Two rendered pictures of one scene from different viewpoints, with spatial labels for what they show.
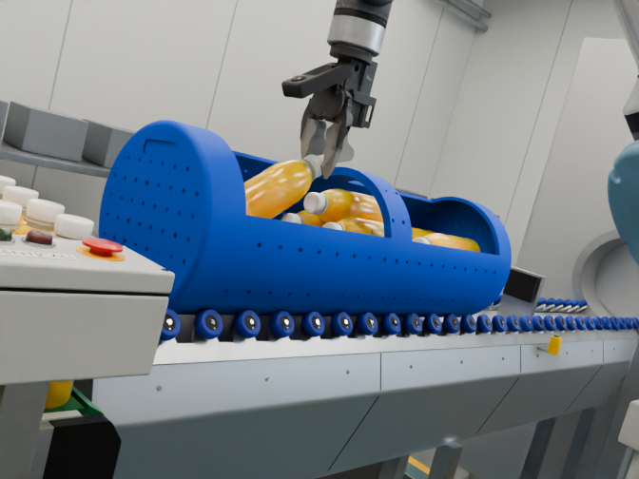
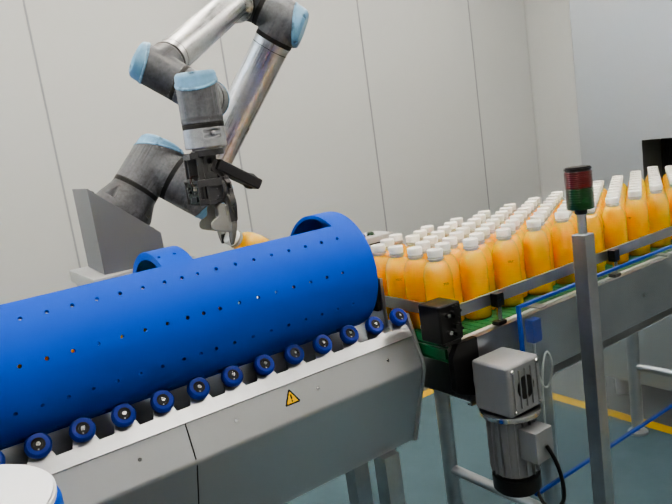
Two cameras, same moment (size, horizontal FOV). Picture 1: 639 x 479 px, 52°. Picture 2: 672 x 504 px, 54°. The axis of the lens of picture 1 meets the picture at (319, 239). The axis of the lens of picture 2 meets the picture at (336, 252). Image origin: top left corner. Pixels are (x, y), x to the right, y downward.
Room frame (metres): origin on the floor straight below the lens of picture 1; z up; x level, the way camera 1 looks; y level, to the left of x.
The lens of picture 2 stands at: (2.50, 0.61, 1.41)
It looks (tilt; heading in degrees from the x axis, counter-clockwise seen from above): 10 degrees down; 193
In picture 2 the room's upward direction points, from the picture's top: 8 degrees counter-clockwise
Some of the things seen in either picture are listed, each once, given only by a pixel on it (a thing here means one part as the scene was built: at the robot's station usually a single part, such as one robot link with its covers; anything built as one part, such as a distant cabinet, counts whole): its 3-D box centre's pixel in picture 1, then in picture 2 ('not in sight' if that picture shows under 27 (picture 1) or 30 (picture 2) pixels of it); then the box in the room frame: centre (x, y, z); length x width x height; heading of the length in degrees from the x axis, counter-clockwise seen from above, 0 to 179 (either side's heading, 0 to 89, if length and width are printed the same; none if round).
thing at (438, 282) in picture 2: not in sight; (439, 293); (0.89, 0.47, 0.99); 0.07 x 0.07 x 0.19
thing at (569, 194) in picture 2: not in sight; (579, 198); (0.85, 0.82, 1.18); 0.06 x 0.06 x 0.05
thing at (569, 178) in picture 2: not in sight; (578, 179); (0.85, 0.82, 1.23); 0.06 x 0.06 x 0.04
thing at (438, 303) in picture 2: not in sight; (440, 323); (1.00, 0.48, 0.95); 0.10 x 0.07 x 0.10; 48
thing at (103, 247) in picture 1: (102, 247); not in sight; (0.59, 0.19, 1.11); 0.04 x 0.04 x 0.01
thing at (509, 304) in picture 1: (518, 296); not in sight; (1.88, -0.60, 1.00); 0.10 x 0.04 x 0.15; 48
